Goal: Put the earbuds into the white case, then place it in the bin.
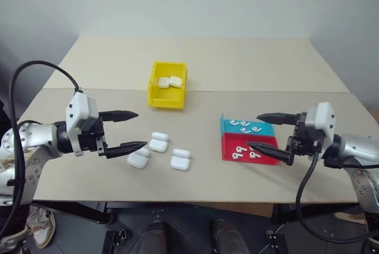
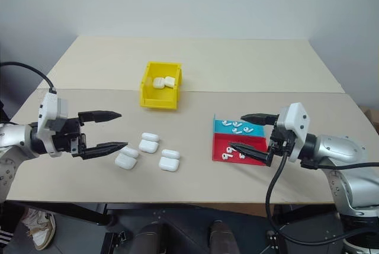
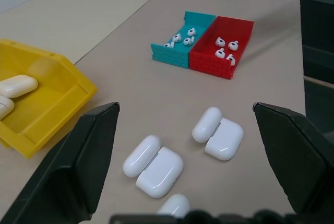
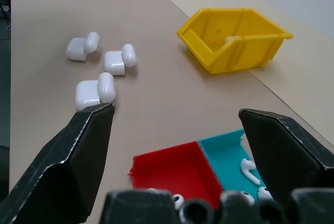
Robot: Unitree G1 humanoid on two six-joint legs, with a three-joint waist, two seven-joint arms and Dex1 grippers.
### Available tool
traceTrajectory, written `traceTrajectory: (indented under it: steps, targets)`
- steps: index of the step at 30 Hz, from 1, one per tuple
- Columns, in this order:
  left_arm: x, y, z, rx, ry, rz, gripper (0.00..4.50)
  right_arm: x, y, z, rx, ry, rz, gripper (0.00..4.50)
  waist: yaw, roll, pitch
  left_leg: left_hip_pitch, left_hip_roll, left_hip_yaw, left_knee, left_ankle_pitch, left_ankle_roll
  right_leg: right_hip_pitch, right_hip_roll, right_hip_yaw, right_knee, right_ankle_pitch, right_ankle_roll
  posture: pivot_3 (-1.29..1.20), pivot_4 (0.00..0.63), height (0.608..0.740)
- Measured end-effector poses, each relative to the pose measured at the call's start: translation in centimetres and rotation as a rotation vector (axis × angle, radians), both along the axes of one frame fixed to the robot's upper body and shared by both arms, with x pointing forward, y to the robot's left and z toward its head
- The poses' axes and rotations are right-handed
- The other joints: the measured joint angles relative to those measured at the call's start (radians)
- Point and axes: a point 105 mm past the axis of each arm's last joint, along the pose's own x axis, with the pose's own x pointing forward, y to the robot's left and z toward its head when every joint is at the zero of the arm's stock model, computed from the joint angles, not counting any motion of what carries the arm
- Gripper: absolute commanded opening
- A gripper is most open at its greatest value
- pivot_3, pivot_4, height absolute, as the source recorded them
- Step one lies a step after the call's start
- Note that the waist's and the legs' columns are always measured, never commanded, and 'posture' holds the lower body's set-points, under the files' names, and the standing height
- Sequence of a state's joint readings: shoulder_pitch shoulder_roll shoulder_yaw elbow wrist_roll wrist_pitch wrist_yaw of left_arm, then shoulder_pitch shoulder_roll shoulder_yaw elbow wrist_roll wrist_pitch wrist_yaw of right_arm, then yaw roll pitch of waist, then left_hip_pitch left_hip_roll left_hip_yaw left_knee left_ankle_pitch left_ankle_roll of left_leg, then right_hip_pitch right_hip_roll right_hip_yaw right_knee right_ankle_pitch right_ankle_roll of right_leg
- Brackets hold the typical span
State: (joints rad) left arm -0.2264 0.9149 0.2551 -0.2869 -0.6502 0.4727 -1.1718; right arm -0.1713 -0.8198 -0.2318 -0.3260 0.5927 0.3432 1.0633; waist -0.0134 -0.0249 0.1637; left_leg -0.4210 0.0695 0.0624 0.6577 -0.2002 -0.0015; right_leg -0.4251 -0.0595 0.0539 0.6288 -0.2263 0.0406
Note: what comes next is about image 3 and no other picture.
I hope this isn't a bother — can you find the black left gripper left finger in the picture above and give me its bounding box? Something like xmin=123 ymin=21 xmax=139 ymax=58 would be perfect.
xmin=0 ymin=101 xmax=121 ymax=224

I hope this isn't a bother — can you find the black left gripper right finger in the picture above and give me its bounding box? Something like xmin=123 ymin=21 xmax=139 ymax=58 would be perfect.
xmin=252 ymin=102 xmax=334 ymax=216

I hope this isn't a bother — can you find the yellow plastic bin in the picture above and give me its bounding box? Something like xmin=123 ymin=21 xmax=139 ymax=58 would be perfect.
xmin=0 ymin=39 xmax=99 ymax=160

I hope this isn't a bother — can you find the dark grey crate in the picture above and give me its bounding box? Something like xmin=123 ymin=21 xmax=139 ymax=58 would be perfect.
xmin=299 ymin=0 xmax=334 ymax=143

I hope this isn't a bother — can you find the red brick-pattern tray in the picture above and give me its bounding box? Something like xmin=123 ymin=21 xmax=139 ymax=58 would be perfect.
xmin=188 ymin=15 xmax=255 ymax=81

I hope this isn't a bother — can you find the teal brick-pattern tray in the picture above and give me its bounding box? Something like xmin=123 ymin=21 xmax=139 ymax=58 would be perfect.
xmin=150 ymin=10 xmax=218 ymax=68

